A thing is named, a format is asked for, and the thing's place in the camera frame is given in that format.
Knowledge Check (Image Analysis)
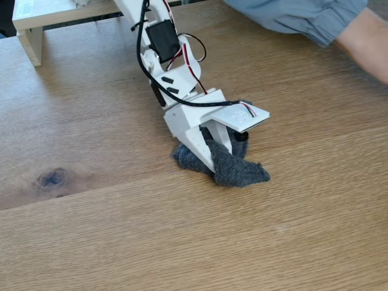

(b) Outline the dark grey fuzzy sock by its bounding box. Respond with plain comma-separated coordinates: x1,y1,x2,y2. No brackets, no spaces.
171,129,272,189

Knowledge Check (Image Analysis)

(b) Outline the white gripper camera mount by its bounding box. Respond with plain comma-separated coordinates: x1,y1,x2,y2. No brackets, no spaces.
211,101,271,143

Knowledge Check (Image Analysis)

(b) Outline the red and white servo wire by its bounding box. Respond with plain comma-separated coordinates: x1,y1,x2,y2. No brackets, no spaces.
162,0,210,95

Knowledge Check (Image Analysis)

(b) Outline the black camera cable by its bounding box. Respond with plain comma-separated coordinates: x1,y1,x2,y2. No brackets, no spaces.
130,0,252,108

